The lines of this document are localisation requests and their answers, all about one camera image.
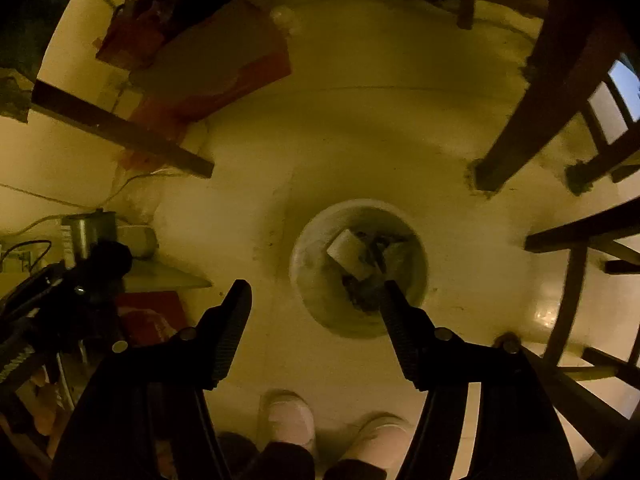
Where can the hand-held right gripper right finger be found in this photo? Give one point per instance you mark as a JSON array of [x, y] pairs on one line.
[[401, 331]]

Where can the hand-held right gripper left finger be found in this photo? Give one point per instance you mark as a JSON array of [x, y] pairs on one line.
[[232, 331]]

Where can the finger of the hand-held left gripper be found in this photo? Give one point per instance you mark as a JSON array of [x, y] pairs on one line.
[[107, 260]]

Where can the white waste bin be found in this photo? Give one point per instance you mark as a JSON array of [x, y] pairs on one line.
[[320, 290]]

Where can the metal can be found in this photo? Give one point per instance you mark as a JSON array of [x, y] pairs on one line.
[[89, 237]]

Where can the white crumpled paper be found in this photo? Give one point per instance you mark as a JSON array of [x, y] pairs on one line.
[[350, 256]]

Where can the white shoe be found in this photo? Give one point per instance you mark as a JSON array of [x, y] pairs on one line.
[[380, 437], [289, 422]]

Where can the wooden table leg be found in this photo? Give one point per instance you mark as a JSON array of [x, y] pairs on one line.
[[120, 127]]

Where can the person's dark pants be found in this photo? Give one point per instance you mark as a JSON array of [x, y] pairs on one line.
[[290, 462]]

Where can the dark wooden stool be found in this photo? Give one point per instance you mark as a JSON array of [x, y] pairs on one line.
[[570, 280]]

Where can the dark wooden chair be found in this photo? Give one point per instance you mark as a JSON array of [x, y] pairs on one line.
[[545, 85]]

